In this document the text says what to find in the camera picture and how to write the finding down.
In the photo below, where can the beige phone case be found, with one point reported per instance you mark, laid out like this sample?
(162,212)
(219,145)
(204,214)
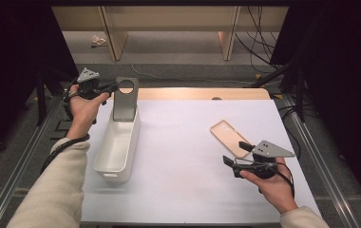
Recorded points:
(227,134)

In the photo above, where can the person's right hand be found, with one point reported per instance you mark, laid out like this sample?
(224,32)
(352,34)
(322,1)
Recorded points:
(276,188)

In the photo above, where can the person's left hand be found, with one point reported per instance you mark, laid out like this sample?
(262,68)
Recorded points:
(83,115)

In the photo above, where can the aluminium floor rail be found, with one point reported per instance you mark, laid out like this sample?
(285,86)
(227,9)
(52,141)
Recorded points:
(14,180)
(321,164)

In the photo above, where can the black tripod stand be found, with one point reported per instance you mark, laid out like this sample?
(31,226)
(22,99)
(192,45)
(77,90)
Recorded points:
(300,95)
(41,98)

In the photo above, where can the grey phone case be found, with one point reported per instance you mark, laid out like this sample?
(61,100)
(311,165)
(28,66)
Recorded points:
(124,107)

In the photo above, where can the beige office desk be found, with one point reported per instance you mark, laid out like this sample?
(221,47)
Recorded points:
(169,19)

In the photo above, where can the black curtain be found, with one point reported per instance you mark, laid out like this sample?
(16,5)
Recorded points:
(10,63)
(343,79)

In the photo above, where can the white plastic bin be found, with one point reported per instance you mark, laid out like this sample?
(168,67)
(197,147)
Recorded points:
(115,152)

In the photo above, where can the white table mat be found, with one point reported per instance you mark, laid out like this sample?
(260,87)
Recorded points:
(185,142)

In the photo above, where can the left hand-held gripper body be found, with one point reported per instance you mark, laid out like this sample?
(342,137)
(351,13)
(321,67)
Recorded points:
(88,76)

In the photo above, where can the crumpled paper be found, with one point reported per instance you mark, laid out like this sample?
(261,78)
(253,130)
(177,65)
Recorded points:
(98,41)

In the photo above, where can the wooden table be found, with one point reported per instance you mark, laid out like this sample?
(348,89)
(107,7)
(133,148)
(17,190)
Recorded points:
(194,94)

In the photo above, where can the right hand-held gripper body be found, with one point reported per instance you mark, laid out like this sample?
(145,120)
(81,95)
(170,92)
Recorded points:
(270,149)

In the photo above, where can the dark table grommet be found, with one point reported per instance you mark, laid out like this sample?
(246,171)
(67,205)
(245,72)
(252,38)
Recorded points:
(216,98)

